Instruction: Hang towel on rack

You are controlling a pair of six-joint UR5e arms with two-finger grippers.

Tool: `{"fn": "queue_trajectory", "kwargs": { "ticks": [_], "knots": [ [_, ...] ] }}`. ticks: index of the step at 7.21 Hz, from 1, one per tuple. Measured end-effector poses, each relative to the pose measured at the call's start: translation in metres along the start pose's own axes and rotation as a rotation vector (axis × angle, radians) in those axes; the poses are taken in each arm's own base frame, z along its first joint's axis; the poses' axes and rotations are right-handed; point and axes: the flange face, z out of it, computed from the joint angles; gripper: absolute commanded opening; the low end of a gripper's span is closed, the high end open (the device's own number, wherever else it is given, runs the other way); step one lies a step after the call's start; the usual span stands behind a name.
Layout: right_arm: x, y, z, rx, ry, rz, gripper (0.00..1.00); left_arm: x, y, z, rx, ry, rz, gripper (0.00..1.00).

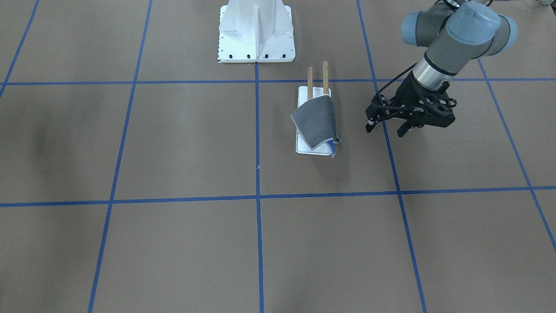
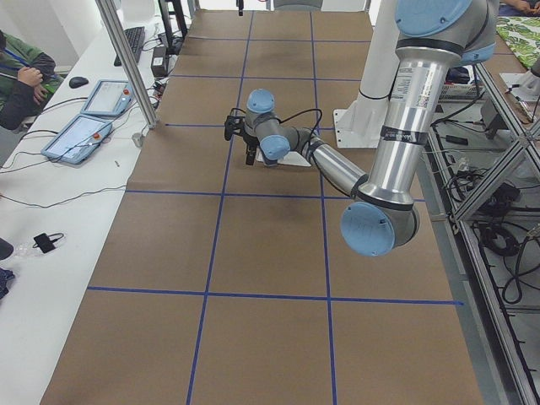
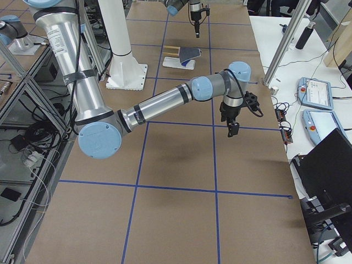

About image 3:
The teach pendant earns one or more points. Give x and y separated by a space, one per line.
315 93
320 123

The black phone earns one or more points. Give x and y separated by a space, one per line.
10 194

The grey blue towel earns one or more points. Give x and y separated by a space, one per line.
186 54

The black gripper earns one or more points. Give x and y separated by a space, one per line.
229 112
194 15

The black laptop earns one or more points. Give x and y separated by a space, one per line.
325 173

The upper teach pendant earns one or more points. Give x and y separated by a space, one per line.
315 93

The aluminium frame post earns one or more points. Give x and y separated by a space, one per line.
286 40

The black cable hub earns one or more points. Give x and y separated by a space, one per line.
287 138
280 114

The black water bottle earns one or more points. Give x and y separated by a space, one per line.
305 35

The white wooden towel rack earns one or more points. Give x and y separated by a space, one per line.
171 58

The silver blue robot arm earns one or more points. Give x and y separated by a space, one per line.
100 124
195 9

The wooden board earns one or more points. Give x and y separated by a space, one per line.
342 47

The lower teach pendant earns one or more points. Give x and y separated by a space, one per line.
320 123

